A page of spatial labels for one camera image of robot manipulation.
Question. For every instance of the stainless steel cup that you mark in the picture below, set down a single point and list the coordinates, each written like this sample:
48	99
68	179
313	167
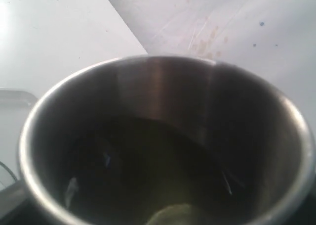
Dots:
166	140

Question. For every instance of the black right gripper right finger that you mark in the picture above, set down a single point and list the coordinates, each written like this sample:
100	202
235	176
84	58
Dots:
308	213

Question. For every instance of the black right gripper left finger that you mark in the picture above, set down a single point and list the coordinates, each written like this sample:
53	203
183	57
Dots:
16	208

